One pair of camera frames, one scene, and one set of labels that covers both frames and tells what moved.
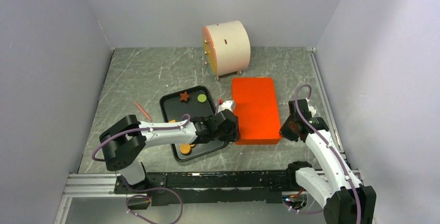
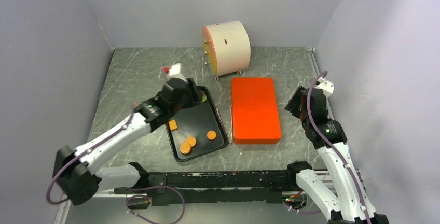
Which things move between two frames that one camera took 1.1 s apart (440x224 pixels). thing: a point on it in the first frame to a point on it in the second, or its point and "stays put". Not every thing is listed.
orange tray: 257,110 stays put
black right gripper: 285,133 to 293,104
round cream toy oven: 227,46 stays put
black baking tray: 196,101 stays put
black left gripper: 233,135 to 194,94
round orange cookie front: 186,149 stays put
